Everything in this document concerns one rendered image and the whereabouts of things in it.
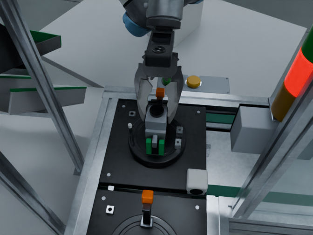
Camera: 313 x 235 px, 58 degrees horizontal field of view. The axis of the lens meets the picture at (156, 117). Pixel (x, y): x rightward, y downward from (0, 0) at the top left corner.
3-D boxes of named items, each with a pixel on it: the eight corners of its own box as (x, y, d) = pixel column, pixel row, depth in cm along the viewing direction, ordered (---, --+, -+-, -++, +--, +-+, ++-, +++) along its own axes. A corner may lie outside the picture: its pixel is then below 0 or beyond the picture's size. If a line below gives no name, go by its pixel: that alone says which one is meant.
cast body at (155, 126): (148, 116, 67) (148, 97, 61) (167, 118, 67) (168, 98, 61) (144, 147, 62) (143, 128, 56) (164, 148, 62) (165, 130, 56)
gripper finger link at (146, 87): (147, 117, 67) (158, 79, 65) (144, 122, 61) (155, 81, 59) (134, 113, 67) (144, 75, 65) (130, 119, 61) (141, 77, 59)
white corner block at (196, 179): (185, 175, 66) (187, 167, 63) (205, 177, 66) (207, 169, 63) (185, 194, 63) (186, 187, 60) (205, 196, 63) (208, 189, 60)
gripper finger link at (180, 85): (186, 99, 61) (180, 57, 59) (186, 100, 59) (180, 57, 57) (164, 101, 61) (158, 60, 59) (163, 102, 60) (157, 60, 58)
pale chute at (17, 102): (39, 93, 77) (41, 76, 76) (84, 103, 74) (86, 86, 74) (-57, 99, 49) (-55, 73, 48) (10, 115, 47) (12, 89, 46)
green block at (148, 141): (146, 149, 66) (146, 137, 62) (152, 149, 66) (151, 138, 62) (146, 154, 65) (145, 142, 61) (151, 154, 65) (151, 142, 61)
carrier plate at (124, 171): (118, 104, 79) (117, 100, 77) (205, 111, 77) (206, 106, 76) (99, 185, 65) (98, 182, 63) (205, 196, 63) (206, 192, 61)
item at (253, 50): (128, -25, 146) (127, -31, 144) (304, 34, 117) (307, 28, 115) (22, 50, 111) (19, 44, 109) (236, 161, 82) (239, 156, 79)
